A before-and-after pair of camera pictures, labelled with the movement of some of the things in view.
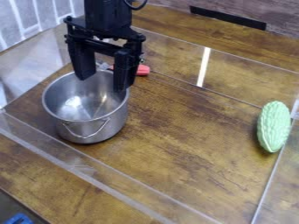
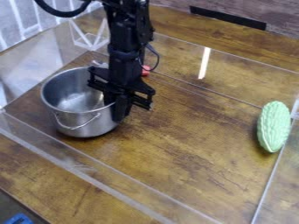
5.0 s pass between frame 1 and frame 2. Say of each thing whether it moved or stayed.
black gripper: moved
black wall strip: stayed
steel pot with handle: moved
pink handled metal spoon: stayed
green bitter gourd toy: stayed
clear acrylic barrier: stayed
